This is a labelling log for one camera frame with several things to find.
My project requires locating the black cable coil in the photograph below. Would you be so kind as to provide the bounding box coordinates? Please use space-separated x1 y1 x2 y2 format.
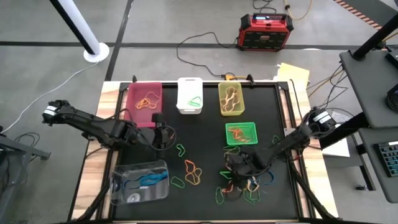
386 83 398 114

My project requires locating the clear plastic bin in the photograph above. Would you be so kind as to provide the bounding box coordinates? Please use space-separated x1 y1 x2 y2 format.
110 159 171 205

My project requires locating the grey desk frame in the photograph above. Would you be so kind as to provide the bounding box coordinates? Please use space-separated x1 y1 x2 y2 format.
0 126 52 224

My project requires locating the yellow rubber band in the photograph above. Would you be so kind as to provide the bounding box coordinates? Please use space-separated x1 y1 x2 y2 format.
185 167 203 186

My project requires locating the yellow cable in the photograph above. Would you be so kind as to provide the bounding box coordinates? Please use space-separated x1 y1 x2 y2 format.
284 0 313 21

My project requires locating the wide blue rubber band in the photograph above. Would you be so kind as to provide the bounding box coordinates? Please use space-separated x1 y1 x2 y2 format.
138 172 169 187

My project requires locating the thin green rubber band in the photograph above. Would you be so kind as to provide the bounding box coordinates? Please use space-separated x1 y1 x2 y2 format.
223 145 242 156

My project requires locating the dark blue rubber band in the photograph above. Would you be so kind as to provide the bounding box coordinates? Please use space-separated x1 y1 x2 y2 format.
123 172 157 190

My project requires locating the red black power station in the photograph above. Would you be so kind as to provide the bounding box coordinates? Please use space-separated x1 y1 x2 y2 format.
238 12 295 52

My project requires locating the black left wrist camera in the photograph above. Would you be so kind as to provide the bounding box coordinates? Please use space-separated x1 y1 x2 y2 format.
151 112 165 125

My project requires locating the black floor cable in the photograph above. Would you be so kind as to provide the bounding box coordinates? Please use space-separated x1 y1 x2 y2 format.
252 0 278 14

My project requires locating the black cable bundle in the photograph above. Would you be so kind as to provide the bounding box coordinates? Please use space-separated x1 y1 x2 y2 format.
306 65 351 114

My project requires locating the yellow paper folder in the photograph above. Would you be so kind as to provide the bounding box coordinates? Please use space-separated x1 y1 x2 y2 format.
275 63 311 94

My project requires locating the orange cord plug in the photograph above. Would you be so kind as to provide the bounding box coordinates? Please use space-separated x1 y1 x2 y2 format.
224 73 248 82

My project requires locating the white black pole with base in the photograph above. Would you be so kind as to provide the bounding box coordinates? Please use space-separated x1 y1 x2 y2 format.
49 0 110 63

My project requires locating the tan rubber band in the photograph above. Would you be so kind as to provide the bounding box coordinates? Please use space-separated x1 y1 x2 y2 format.
224 86 239 105
247 179 261 192
220 93 234 113
229 91 243 112

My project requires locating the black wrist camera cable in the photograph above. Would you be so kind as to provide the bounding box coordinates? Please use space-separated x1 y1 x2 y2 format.
154 125 177 152

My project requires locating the white floor cable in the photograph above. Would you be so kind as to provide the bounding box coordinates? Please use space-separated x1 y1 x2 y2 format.
1 62 99 133

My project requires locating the yellow plastic basket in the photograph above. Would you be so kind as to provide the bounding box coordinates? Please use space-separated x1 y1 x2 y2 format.
217 81 246 117

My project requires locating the white plastic basket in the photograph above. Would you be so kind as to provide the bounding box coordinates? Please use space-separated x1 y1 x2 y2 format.
176 77 204 115

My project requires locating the pink plastic basket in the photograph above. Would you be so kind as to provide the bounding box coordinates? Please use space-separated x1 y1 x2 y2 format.
123 82 164 128

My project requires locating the green lattice basket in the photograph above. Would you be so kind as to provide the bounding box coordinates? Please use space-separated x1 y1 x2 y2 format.
224 121 259 146

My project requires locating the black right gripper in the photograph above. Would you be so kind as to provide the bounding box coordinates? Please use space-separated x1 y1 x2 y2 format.
226 152 259 191

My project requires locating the grey side table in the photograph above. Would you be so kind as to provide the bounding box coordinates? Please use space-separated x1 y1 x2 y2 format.
338 46 398 205

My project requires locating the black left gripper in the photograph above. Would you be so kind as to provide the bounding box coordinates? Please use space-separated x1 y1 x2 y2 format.
146 124 172 152

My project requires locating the black power cable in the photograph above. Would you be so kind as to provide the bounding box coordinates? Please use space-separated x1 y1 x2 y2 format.
176 31 240 77

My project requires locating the black stand post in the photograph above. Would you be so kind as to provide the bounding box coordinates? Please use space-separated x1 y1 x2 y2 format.
353 14 398 62

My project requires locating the black keyboard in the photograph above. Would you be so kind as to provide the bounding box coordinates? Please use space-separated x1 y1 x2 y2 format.
374 140 398 179

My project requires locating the white paper sheet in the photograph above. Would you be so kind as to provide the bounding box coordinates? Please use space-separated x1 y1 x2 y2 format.
322 124 352 158

